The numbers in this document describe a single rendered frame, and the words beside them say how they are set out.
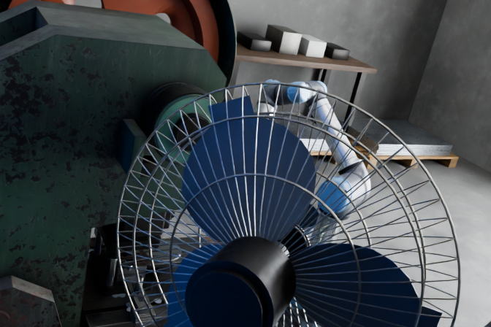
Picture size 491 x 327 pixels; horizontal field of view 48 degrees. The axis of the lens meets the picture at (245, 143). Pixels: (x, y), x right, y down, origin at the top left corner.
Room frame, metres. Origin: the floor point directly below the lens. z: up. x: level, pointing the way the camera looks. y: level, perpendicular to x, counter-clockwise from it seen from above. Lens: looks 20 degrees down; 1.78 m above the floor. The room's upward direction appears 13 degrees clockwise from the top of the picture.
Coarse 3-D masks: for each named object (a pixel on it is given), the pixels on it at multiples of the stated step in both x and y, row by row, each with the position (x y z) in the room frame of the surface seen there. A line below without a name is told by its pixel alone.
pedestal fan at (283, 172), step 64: (256, 128) 0.80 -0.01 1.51; (320, 128) 0.78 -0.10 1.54; (192, 192) 0.81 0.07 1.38; (256, 192) 0.82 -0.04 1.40; (192, 256) 0.87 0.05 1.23; (256, 256) 0.67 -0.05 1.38; (320, 256) 0.74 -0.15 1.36; (384, 256) 0.71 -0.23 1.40; (448, 256) 0.73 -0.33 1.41; (192, 320) 0.62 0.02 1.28; (256, 320) 0.60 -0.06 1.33; (320, 320) 0.78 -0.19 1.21; (384, 320) 0.69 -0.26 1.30
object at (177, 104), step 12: (192, 96) 1.23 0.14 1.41; (168, 108) 1.20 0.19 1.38; (192, 108) 1.23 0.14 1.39; (204, 108) 1.24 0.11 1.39; (156, 120) 1.19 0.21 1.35; (180, 120) 1.20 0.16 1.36; (192, 120) 1.21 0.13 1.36; (204, 120) 1.22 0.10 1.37; (168, 132) 1.20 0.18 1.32; (180, 132) 1.19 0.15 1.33; (192, 132) 1.21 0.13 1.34; (156, 144) 1.19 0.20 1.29; (168, 144) 1.20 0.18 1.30; (180, 144) 1.20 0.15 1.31; (192, 144) 1.21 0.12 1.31; (180, 156) 1.22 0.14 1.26
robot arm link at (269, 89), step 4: (268, 80) 2.01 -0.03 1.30; (272, 80) 2.00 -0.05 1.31; (276, 80) 2.00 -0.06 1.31; (264, 88) 1.98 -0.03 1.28; (268, 88) 1.97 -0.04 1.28; (272, 88) 1.96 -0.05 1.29; (264, 92) 1.97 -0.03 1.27; (268, 92) 1.96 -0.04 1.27; (272, 92) 1.95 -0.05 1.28; (260, 96) 1.97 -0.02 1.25; (268, 96) 1.95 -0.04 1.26; (272, 96) 1.94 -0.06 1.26; (260, 100) 1.95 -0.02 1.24; (264, 100) 1.94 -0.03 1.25; (268, 100) 1.94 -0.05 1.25; (272, 100) 1.94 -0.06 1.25; (272, 104) 1.94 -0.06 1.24; (276, 104) 1.95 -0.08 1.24; (276, 108) 1.96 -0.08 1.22
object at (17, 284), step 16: (0, 288) 1.08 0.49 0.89; (16, 288) 1.09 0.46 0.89; (32, 288) 1.13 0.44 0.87; (0, 304) 1.07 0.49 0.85; (16, 304) 1.09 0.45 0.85; (32, 304) 1.11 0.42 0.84; (48, 304) 1.13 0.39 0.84; (0, 320) 1.07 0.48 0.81; (16, 320) 1.09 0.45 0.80; (32, 320) 1.11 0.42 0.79; (48, 320) 1.13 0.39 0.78
